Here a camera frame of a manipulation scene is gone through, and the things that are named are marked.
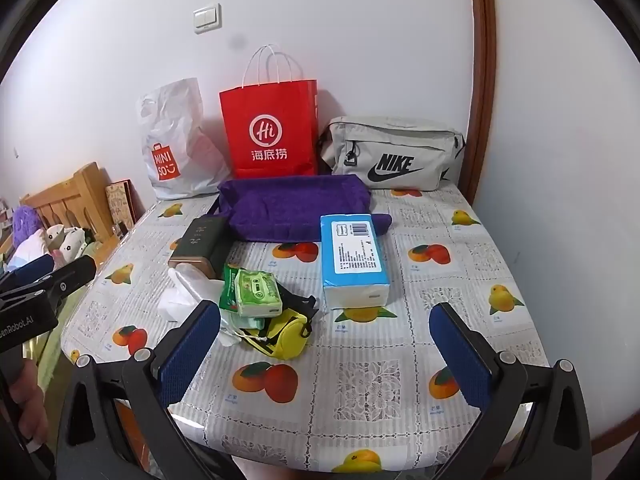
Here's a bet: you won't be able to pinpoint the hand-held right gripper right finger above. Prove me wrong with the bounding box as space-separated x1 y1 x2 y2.
429 302 593 480

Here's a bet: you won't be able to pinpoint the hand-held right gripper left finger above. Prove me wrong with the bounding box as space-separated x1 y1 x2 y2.
55 300 236 480

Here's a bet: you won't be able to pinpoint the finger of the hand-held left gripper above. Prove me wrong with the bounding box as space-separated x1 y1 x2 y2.
30 255 97 311
0 254 55 288

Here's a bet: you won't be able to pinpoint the white socks and cloths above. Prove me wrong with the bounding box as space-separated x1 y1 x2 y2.
157 266 226 322

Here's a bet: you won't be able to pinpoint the dark green packet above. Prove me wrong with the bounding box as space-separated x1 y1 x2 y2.
218 264 251 313

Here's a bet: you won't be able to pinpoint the yellow pouch with black strap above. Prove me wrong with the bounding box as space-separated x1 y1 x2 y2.
235 285 318 360

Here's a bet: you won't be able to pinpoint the light green tissue packet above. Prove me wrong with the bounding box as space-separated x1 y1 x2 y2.
234 269 285 317

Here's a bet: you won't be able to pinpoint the dark green box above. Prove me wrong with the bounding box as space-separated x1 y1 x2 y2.
167 216 233 281

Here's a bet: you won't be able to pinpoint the purple fabric tray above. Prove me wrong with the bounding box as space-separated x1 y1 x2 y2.
216 174 393 242

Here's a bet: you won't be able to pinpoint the person's left hand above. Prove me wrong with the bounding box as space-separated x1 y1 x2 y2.
11 359 51 445

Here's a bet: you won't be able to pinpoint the pastel striped pillow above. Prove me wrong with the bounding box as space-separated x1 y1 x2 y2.
5 230 56 271

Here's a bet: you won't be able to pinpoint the white spotted plush toy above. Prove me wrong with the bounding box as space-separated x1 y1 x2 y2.
45 224 88 266

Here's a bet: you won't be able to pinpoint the purple fluffy plush toy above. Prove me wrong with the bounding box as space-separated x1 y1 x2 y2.
12 205 41 246

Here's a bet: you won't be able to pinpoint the light green bed sheet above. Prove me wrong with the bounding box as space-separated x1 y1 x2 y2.
30 240 121 396

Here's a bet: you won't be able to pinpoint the fruit-printed tablecloth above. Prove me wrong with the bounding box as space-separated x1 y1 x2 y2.
60 182 551 471

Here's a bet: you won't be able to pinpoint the wooden headboard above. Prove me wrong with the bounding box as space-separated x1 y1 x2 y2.
20 161 121 256

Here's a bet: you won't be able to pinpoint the patterned picture book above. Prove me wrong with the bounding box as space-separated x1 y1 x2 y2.
105 179 137 226

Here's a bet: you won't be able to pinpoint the blue tissue pack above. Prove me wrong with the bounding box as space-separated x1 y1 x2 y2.
320 213 391 309

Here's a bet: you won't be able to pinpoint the white plastic shopping bag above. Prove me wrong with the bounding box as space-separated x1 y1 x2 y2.
136 77 232 201

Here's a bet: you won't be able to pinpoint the grey waist bag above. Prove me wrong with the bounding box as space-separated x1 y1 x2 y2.
319 116 467 192

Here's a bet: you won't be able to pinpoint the red paper shopping bag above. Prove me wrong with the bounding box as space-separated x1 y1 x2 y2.
219 45 319 179

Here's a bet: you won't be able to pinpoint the white light switch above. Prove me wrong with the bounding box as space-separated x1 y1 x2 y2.
194 4 222 34

